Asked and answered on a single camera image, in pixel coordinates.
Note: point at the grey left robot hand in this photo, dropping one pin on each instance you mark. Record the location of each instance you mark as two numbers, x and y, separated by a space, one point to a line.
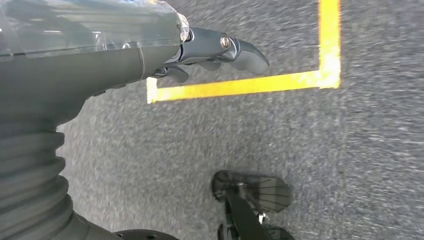
82 69

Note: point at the yellow tape square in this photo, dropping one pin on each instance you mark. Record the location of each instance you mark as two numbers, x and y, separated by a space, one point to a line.
265 84

